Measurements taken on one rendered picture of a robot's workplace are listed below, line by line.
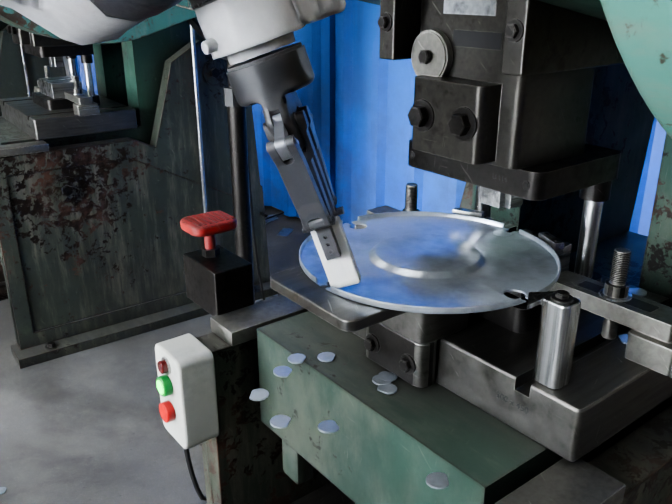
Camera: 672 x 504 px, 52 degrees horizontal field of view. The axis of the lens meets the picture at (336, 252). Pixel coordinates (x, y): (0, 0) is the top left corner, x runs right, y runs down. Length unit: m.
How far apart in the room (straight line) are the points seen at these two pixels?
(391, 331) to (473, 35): 0.33
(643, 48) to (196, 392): 0.69
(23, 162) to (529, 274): 1.64
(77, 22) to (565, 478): 0.59
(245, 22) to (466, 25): 0.26
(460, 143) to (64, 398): 1.56
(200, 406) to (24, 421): 1.13
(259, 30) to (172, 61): 1.64
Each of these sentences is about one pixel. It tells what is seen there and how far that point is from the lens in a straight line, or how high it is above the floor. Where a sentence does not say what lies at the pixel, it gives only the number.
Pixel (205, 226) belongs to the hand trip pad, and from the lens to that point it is 0.96.
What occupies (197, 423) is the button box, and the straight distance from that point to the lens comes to 0.95.
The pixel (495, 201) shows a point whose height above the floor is 0.83.
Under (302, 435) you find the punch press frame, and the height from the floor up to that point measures 0.53.
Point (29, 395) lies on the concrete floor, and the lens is 2.13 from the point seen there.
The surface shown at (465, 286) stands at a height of 0.78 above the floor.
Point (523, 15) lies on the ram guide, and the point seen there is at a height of 1.04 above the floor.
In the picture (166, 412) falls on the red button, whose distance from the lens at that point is 0.95.
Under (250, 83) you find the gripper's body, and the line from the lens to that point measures 0.62.
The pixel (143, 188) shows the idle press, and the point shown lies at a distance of 2.27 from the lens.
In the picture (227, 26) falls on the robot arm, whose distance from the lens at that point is 0.61.
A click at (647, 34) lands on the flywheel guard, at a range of 0.41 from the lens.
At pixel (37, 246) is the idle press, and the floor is 0.34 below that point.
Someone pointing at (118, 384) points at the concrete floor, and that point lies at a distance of 2.10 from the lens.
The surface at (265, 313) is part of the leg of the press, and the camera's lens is 0.97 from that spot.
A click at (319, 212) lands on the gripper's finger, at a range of 0.63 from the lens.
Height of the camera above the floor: 1.07
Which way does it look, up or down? 22 degrees down
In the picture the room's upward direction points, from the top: straight up
